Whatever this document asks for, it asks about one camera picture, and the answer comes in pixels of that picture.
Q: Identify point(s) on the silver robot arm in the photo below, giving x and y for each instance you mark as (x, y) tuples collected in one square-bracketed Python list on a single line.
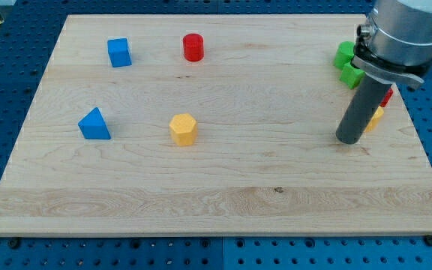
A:
[(394, 45)]

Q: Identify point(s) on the yellow hexagon block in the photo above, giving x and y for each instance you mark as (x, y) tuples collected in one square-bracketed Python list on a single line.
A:
[(183, 129)]

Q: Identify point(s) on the yellow heart block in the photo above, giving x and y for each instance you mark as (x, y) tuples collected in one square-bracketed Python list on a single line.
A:
[(374, 120)]

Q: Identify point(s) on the wooden board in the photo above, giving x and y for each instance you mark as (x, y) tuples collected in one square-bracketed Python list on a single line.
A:
[(267, 100)]

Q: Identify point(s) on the red cylinder block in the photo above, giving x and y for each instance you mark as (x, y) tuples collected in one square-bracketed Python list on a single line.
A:
[(193, 47)]

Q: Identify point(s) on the blue triangle block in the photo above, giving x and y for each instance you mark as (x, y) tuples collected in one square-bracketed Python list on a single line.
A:
[(93, 126)]

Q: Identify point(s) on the blue cube block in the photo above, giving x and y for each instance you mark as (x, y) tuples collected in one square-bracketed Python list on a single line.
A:
[(119, 53)]

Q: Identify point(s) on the green cube block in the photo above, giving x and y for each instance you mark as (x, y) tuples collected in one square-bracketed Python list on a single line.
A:
[(351, 75)]

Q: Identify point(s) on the green round block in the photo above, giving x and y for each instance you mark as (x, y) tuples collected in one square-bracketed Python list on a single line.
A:
[(344, 54)]

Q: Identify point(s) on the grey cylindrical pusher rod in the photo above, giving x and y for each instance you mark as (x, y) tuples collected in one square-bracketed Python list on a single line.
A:
[(361, 109)]

